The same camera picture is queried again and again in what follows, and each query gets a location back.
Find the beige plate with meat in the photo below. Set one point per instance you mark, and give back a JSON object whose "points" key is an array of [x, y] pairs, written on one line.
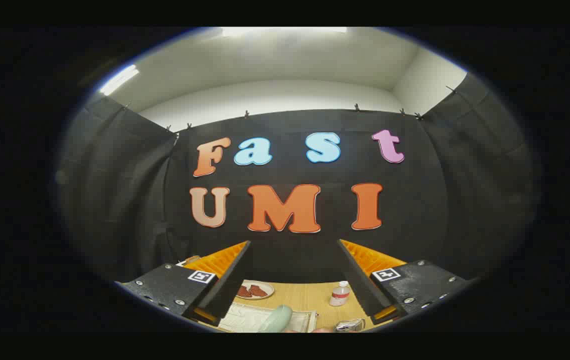
{"points": [[251, 297]]}

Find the pale green plate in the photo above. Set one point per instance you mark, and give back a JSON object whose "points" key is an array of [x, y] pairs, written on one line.
{"points": [[276, 320]]}

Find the toasted bread slice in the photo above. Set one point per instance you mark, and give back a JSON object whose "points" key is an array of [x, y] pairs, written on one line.
{"points": [[191, 259]]}

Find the white wavy drain tray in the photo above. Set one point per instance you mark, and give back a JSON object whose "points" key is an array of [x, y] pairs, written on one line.
{"points": [[245, 317]]}

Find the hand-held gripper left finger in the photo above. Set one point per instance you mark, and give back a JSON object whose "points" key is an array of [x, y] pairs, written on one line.
{"points": [[230, 280]]}

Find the clear bottle red label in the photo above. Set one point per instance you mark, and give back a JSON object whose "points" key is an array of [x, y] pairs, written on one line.
{"points": [[339, 296]]}

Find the ceiling light panel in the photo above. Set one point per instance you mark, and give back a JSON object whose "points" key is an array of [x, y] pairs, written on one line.
{"points": [[285, 31], [120, 79]]}

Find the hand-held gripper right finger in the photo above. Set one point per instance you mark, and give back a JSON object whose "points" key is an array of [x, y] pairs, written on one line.
{"points": [[357, 280]]}

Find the red meat piece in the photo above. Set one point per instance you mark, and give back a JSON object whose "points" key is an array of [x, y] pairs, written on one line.
{"points": [[258, 290], [244, 292]]}

